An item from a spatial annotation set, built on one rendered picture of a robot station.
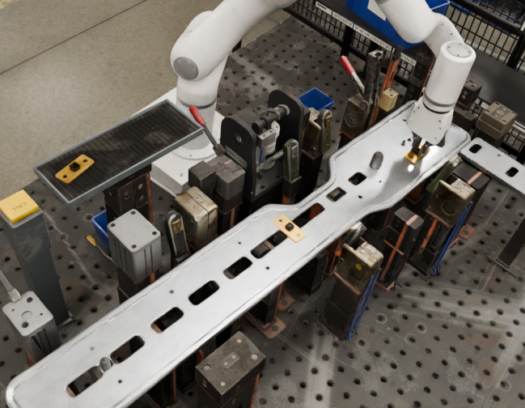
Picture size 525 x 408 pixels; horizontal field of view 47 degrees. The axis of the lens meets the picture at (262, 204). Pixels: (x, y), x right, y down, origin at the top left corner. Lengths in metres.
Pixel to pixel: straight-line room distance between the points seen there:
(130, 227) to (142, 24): 2.70
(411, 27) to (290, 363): 0.88
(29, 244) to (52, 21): 2.73
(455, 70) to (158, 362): 0.94
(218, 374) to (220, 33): 0.84
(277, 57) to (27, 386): 1.65
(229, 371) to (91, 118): 2.22
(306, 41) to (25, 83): 1.62
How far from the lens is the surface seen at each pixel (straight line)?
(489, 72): 2.09
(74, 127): 3.22
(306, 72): 2.44
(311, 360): 1.63
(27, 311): 1.30
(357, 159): 1.67
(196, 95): 1.77
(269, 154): 1.59
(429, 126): 1.64
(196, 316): 1.32
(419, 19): 1.47
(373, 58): 1.67
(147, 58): 3.63
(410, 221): 1.58
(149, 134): 1.44
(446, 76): 1.53
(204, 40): 1.61
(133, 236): 1.30
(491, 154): 1.84
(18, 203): 1.34
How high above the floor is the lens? 2.14
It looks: 49 degrees down
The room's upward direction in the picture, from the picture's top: 8 degrees clockwise
